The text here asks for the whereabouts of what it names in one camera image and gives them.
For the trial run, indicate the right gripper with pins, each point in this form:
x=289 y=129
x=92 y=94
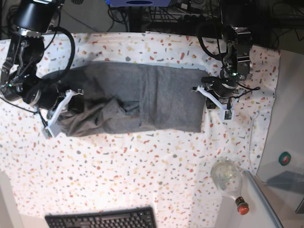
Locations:
x=46 y=95

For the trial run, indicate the green tape roll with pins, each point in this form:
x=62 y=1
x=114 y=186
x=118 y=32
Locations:
x=284 y=159

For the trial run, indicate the black keyboard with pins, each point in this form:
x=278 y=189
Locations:
x=128 y=218

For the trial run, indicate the grey metal bar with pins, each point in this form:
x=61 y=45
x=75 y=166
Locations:
x=261 y=214

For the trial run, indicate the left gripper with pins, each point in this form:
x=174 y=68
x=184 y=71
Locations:
x=221 y=88

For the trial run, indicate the black power strip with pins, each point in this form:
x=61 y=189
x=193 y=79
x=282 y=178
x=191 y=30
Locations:
x=193 y=18

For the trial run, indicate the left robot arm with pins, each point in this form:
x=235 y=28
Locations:
x=236 y=17

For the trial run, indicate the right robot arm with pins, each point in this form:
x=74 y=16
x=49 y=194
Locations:
x=18 y=79

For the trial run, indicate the grey t-shirt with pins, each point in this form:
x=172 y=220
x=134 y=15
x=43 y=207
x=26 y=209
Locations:
x=129 y=98

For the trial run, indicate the clear bottle with orange cap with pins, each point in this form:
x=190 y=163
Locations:
x=228 y=180

